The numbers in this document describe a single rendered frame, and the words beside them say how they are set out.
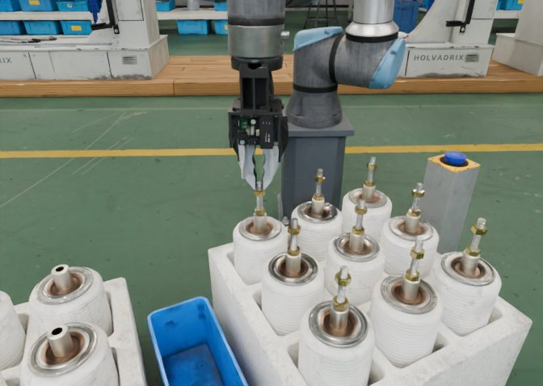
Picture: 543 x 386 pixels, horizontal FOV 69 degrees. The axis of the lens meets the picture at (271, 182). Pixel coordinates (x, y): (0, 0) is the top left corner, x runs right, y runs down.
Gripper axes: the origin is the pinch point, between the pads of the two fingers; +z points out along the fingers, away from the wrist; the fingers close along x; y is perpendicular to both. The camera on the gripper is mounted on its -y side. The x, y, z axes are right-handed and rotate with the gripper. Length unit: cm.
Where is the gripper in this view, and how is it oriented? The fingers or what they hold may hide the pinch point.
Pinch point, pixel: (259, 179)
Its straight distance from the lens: 64.8
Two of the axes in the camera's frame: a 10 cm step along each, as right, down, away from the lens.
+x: 10.0, 0.3, -0.4
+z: 0.0, 8.8, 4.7
